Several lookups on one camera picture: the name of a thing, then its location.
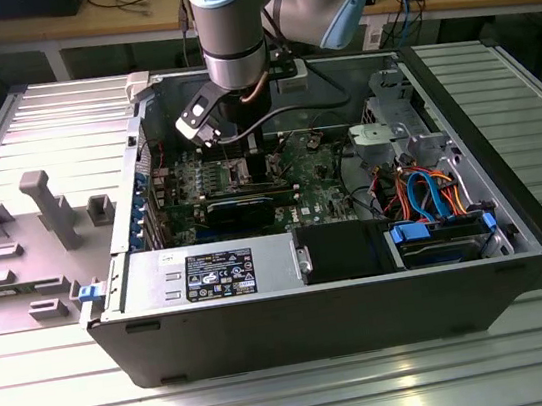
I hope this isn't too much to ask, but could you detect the black plastic shroud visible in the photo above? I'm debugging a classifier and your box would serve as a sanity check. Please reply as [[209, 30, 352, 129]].
[[290, 214, 398, 289]]

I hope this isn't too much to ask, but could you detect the blue wire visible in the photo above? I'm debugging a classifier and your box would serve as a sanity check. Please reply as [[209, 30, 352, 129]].
[[403, 164, 451, 226]]

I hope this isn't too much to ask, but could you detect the black camera cable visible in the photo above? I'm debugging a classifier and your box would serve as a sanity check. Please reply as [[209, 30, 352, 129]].
[[204, 53, 357, 146]]

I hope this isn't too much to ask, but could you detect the silver metal disk bay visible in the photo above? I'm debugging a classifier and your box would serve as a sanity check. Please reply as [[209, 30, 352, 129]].
[[338, 60, 453, 175]]

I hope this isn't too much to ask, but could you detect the red wire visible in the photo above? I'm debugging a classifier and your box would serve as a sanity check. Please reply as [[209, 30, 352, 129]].
[[137, 139, 168, 176]]

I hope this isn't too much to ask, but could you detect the green motherboard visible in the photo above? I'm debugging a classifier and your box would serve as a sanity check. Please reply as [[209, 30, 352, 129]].
[[150, 124, 361, 252]]

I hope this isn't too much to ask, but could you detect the grey plastic corner block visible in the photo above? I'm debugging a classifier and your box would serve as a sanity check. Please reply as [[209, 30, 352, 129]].
[[124, 69, 157, 106]]

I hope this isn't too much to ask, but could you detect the round coin cell battery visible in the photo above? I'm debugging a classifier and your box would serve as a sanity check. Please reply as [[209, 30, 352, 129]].
[[304, 130, 325, 152]]

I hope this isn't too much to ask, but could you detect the silver power supply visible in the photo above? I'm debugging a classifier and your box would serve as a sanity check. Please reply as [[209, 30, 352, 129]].
[[116, 229, 309, 315]]

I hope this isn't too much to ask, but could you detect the black graphics card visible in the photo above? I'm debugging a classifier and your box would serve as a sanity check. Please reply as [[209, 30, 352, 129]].
[[203, 192, 279, 237]]

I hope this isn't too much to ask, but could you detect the metal socket cover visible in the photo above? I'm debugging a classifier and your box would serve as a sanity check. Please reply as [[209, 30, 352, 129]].
[[266, 147, 293, 180]]

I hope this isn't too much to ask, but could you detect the black RAM slot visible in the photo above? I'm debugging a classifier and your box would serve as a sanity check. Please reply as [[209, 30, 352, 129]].
[[206, 181, 298, 203], [200, 139, 285, 164], [199, 129, 283, 153], [207, 186, 299, 209]]

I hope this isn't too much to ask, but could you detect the blue cable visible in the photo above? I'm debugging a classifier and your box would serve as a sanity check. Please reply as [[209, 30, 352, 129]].
[[398, 0, 421, 42]]

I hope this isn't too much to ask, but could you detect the black wire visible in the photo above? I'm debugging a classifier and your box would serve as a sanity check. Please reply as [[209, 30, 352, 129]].
[[333, 135, 387, 227]]

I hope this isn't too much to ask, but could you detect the hard disk in blue carrier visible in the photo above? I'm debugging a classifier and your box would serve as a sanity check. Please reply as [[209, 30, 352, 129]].
[[382, 209, 505, 273]]

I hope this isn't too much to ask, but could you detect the grey parts rack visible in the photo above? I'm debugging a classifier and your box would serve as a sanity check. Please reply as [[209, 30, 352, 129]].
[[0, 159, 131, 336]]

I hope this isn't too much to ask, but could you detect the blue plastic clip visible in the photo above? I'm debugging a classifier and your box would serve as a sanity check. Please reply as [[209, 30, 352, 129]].
[[75, 280, 108, 308]]

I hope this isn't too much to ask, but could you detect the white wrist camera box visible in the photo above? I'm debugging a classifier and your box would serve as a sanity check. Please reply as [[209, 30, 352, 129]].
[[270, 56, 313, 96], [171, 88, 224, 152]]

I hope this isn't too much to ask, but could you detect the black open PC case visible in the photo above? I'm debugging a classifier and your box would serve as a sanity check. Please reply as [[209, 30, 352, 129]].
[[46, 16, 542, 399]]

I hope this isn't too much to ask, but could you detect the white label sheet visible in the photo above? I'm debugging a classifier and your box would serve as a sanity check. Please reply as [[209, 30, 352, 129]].
[[360, 23, 388, 53]]

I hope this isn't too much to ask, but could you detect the brown short cable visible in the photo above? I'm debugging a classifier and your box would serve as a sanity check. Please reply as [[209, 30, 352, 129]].
[[236, 72, 272, 106]]

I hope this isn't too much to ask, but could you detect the orange wire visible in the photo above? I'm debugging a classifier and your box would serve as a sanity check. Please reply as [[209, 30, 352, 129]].
[[377, 167, 413, 221], [440, 167, 473, 218]]

